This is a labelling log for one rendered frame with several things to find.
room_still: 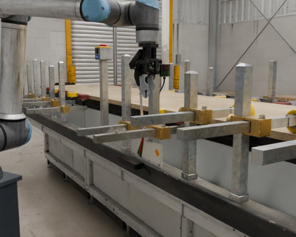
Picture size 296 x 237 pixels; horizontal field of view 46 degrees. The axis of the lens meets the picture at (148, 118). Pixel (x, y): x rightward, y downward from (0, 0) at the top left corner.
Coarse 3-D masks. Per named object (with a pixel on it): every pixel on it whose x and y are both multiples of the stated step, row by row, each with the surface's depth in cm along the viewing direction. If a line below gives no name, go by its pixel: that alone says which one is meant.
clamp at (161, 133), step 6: (144, 126) 151; (150, 126) 147; (156, 126) 143; (168, 126) 143; (156, 132) 143; (162, 132) 141; (168, 132) 142; (156, 138) 143; (162, 138) 141; (168, 138) 143
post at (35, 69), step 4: (32, 60) 313; (36, 60) 312; (36, 64) 312; (36, 68) 313; (36, 72) 313; (36, 76) 314; (36, 80) 314; (36, 84) 314; (36, 88) 315; (36, 92) 315; (36, 96) 316; (36, 108) 317
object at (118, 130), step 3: (111, 129) 135; (114, 129) 135; (117, 129) 135; (120, 129) 135; (123, 129) 136; (126, 129) 138; (108, 132) 134; (111, 132) 134; (114, 132) 132; (117, 132) 132; (120, 132) 134; (123, 132) 135
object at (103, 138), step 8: (152, 128) 144; (176, 128) 149; (96, 136) 130; (104, 136) 131; (112, 136) 133; (120, 136) 135; (128, 136) 137; (136, 136) 139; (144, 136) 141; (152, 136) 143
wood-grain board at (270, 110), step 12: (96, 84) 407; (96, 96) 248; (120, 96) 248; (132, 96) 248; (168, 96) 248; (180, 96) 248; (204, 96) 248; (144, 108) 192; (168, 108) 180; (216, 108) 180; (264, 108) 180; (276, 108) 180; (288, 108) 180; (216, 120) 143; (276, 132) 118; (288, 132) 115
